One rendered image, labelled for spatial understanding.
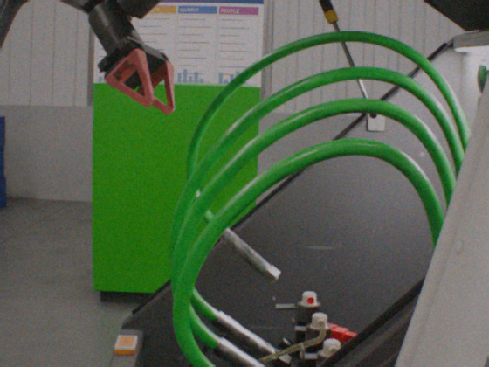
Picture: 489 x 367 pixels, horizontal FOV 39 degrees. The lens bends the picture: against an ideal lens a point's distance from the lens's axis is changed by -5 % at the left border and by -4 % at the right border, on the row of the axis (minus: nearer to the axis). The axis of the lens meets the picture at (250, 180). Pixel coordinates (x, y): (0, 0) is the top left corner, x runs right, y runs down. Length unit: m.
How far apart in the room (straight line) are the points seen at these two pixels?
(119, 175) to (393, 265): 3.10
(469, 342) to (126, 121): 3.80
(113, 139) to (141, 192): 0.34
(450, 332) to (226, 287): 0.77
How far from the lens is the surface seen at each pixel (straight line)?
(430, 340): 0.46
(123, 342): 1.11
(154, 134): 4.13
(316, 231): 1.16
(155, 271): 4.27
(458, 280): 0.44
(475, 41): 1.06
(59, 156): 7.75
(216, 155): 0.73
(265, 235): 1.16
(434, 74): 0.87
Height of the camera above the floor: 1.36
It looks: 8 degrees down
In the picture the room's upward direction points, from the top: 2 degrees clockwise
